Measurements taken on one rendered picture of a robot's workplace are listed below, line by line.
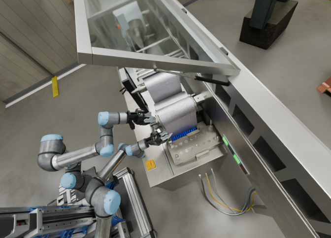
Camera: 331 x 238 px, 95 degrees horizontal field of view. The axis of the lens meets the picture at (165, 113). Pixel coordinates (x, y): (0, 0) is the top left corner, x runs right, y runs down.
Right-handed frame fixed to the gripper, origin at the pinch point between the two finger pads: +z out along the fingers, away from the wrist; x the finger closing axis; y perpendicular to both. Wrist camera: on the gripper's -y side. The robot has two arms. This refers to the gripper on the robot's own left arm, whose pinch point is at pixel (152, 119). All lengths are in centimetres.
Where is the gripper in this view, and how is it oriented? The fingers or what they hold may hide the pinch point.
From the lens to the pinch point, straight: 106.1
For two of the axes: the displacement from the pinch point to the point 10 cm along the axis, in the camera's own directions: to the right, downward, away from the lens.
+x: -3.4, -7.7, 5.3
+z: 8.4, -0.1, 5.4
